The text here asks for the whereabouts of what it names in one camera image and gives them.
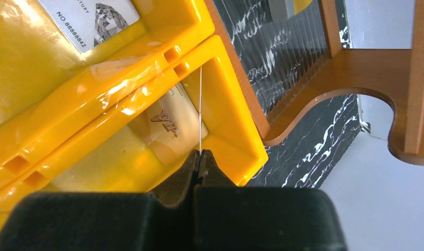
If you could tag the wooden shelf rack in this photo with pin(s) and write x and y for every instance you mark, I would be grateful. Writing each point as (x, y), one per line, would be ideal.
(287, 64)

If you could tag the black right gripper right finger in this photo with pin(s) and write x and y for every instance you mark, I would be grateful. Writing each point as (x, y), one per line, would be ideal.
(228, 217)

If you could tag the beige card in bin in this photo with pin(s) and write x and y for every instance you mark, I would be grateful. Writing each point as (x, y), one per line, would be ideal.
(170, 127)

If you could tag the small yellow object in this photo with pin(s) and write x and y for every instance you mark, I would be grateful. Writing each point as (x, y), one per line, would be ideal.
(300, 5)

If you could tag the orange three-compartment bin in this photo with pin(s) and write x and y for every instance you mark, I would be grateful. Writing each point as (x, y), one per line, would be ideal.
(64, 114)

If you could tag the silver card in bin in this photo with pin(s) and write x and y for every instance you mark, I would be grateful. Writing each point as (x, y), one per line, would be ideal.
(88, 23)

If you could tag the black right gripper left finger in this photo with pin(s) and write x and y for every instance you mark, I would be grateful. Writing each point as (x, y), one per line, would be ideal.
(105, 220)

